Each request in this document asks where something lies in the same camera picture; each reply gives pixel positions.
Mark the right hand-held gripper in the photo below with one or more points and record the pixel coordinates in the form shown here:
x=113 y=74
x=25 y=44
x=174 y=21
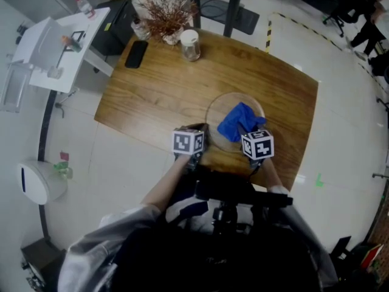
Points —
x=257 y=147

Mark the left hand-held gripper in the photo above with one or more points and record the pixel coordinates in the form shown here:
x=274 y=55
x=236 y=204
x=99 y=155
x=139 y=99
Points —
x=186 y=143

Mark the blue cloth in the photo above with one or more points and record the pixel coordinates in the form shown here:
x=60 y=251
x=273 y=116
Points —
x=239 y=121

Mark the glass microwave turntable plate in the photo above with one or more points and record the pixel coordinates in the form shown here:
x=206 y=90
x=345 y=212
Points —
x=222 y=108

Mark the person's right forearm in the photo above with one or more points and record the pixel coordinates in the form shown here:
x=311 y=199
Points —
x=272 y=176

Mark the person's left forearm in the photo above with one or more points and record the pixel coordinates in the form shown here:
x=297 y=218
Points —
x=165 y=182

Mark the small drinking glass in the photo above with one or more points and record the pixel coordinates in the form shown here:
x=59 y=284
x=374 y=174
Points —
x=55 y=71

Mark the wooden table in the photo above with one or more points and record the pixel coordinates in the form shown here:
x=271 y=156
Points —
x=170 y=93

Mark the black chest-mounted rig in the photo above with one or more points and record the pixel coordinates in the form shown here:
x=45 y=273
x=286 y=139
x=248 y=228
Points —
x=240 y=202

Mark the glass jar with white lid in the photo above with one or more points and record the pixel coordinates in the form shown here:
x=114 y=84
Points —
x=190 y=45

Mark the black smartphone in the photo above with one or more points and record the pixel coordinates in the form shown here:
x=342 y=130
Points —
x=136 y=54

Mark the person's grey jacket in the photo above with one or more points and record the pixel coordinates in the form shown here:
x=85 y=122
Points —
x=188 y=248

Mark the small clear glass bottle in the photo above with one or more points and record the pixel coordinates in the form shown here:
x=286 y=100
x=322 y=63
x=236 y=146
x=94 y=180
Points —
x=140 y=28

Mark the dried reddish plant in vase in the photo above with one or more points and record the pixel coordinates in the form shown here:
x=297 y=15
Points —
x=168 y=17

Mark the black cabinet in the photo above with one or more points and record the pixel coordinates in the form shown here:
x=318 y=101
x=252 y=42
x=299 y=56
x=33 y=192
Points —
x=117 y=26

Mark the white side table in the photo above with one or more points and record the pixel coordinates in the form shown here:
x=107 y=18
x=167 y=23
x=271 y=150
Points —
x=76 y=56

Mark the black floor stand base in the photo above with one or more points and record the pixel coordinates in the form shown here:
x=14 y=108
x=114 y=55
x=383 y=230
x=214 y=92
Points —
x=228 y=9

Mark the white round trash bin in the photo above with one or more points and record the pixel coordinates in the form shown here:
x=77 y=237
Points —
x=41 y=181

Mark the orange-capped bottle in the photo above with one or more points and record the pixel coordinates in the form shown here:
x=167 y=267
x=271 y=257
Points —
x=72 y=43

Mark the plastic water bottle red cap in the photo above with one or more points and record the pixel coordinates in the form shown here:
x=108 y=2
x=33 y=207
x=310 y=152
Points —
x=85 y=7

